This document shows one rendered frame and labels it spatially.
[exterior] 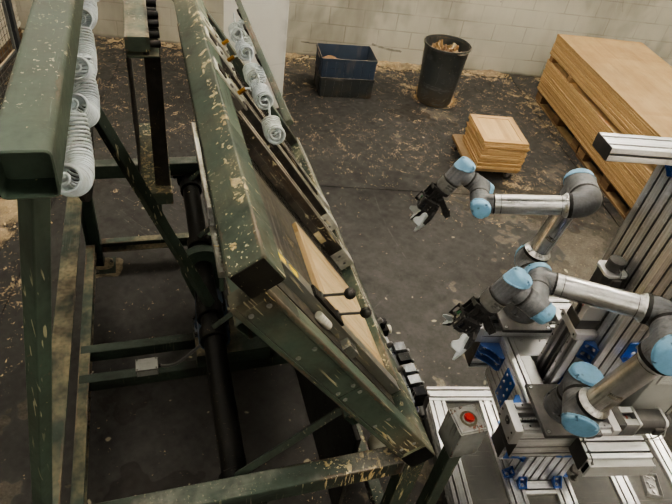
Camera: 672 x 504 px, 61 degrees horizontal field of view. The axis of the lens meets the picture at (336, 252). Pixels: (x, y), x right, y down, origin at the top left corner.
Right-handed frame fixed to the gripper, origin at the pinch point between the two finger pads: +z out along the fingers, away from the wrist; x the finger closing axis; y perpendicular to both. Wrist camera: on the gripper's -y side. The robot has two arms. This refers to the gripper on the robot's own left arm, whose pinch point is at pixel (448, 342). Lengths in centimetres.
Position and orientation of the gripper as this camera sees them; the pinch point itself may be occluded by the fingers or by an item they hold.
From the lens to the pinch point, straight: 194.0
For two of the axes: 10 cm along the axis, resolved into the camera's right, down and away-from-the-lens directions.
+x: 0.7, 6.6, -7.5
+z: -5.8, 6.4, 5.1
